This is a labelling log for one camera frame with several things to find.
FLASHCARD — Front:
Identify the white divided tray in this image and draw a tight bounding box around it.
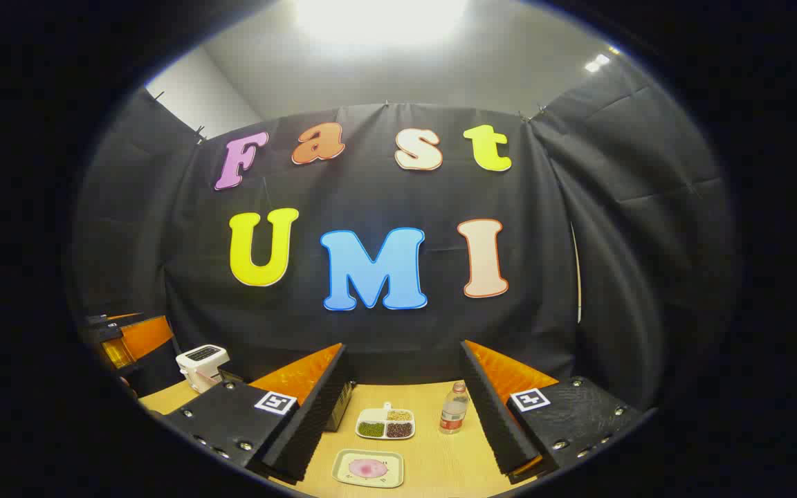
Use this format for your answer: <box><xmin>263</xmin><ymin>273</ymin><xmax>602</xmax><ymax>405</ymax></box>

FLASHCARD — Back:
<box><xmin>356</xmin><ymin>403</ymin><xmax>416</xmax><ymax>441</ymax></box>

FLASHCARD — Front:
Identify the white toaster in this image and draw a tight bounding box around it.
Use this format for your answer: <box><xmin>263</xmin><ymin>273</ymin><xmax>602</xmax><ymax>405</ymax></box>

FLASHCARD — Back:
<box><xmin>176</xmin><ymin>344</ymin><xmax>230</xmax><ymax>394</ymax></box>

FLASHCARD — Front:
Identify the clear plastic water bottle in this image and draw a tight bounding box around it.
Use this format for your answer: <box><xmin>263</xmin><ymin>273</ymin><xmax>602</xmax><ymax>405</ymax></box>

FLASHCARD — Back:
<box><xmin>439</xmin><ymin>380</ymin><xmax>470</xmax><ymax>435</ymax></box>

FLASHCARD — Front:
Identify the large ceiling light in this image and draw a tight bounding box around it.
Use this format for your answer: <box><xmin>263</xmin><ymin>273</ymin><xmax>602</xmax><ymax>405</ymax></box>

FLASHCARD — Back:
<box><xmin>293</xmin><ymin>0</ymin><xmax>470</xmax><ymax>50</ymax></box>

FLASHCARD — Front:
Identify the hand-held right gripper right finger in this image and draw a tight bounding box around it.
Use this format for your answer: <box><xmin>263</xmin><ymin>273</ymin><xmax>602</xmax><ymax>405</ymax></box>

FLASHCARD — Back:
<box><xmin>459</xmin><ymin>339</ymin><xmax>643</xmax><ymax>485</ymax></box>

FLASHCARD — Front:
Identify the black backdrop cloth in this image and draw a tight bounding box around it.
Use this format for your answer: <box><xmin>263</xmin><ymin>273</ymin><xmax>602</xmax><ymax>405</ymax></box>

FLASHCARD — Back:
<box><xmin>70</xmin><ymin>62</ymin><xmax>742</xmax><ymax>416</ymax></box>

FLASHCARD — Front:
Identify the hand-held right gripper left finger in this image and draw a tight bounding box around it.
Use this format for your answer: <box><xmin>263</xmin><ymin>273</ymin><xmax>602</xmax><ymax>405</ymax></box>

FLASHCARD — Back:
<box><xmin>162</xmin><ymin>342</ymin><xmax>356</xmax><ymax>485</ymax></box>

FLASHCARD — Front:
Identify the cream square plate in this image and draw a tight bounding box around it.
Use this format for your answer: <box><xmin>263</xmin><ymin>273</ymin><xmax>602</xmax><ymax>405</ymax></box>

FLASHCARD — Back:
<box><xmin>331</xmin><ymin>448</ymin><xmax>405</xmax><ymax>489</ymax></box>

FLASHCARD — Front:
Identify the black electric oven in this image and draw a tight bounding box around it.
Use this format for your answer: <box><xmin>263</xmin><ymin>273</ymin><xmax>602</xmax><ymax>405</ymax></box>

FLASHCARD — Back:
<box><xmin>217</xmin><ymin>369</ymin><xmax>356</xmax><ymax>433</ymax></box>

